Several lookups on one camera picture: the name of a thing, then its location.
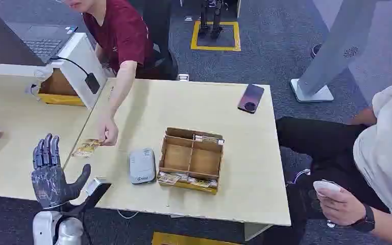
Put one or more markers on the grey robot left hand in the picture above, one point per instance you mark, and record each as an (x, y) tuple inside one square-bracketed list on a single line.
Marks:
[(49, 184)]

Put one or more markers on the yellow wooden box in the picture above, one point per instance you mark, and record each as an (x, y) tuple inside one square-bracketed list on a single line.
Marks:
[(59, 91)]

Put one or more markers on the dark shoe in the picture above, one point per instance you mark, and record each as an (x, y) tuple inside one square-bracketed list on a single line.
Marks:
[(315, 50)]

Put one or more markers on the seated person beside table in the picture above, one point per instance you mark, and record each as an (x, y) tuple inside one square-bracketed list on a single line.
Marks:
[(385, 148)]

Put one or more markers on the wooden card box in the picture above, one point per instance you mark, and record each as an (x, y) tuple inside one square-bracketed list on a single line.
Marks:
[(191, 159)]

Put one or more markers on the card row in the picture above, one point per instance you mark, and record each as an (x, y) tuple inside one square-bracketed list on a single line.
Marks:
[(182, 179)]

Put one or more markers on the person's hand with watch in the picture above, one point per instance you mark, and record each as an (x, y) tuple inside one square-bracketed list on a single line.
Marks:
[(339, 206)]

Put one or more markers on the small white object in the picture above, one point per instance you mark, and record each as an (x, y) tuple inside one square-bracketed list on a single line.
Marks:
[(326, 186)]

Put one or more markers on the person's left hand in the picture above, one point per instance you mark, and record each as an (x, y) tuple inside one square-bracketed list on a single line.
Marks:
[(108, 130)]

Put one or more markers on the black wristwatch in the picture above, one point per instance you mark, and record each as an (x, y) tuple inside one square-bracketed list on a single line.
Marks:
[(367, 218)]

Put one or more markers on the white laptop riser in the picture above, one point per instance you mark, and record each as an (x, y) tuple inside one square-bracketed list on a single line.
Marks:
[(81, 57)]

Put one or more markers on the white kiosk stand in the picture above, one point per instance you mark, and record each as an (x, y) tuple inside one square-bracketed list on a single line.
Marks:
[(331, 50)]

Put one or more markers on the grey flat device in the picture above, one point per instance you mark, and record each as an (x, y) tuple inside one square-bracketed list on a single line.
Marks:
[(142, 166)]

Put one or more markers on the yellow floor tape square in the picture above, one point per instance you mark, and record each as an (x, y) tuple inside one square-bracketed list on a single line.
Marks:
[(216, 47)]

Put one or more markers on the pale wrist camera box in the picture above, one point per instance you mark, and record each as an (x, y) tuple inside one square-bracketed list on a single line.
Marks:
[(96, 187)]

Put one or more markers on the yellow floor tape strip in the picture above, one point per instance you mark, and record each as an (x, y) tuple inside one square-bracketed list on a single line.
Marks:
[(189, 240)]

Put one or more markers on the person across desk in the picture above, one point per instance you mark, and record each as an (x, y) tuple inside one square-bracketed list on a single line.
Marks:
[(121, 33)]

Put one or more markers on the grey laptop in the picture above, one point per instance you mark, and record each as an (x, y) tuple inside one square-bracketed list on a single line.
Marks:
[(20, 37)]

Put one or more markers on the dark smartphone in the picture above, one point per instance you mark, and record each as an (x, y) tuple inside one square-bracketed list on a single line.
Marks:
[(250, 98)]

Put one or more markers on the yellow printed card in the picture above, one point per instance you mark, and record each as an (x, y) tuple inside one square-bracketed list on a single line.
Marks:
[(94, 142), (82, 150)]

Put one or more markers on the card stack in narrow slot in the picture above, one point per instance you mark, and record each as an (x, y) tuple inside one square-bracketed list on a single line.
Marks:
[(209, 139)]

